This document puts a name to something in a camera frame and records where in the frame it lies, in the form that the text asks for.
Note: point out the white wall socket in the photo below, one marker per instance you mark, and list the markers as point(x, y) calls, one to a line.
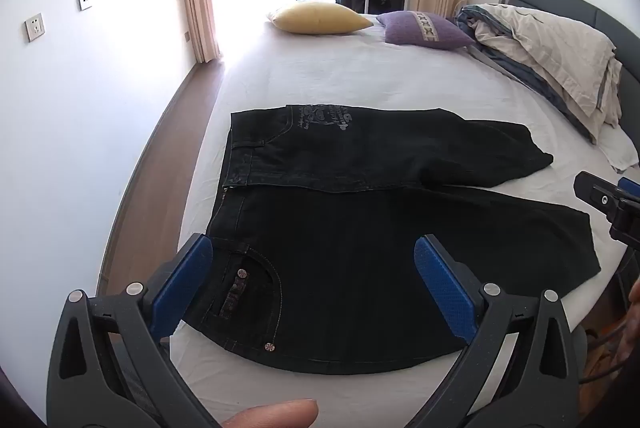
point(35, 27)

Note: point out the purple pillow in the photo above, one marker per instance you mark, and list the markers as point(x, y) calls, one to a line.
point(425, 30)

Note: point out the person's right hand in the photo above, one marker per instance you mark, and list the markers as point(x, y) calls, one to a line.
point(634, 328)

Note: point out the bed with white sheet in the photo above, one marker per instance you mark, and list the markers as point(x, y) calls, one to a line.
point(350, 72)

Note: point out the white wall switch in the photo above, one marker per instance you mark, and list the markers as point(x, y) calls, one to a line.
point(85, 0)

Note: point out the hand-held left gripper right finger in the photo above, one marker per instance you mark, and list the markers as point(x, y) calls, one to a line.
point(445, 294)

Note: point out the beige and grey quilt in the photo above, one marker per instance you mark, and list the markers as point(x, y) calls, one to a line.
point(545, 42)

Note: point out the yellow pillow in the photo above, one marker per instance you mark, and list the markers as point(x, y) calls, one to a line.
point(320, 17)

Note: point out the person's left hand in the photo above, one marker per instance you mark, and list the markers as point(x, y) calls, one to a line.
point(270, 415)

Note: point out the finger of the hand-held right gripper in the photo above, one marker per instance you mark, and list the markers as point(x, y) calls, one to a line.
point(597, 193)
point(630, 187)

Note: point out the black denim pants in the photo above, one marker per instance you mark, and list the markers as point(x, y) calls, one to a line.
point(350, 258)

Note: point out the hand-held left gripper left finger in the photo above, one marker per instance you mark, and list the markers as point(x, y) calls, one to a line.
point(182, 289)

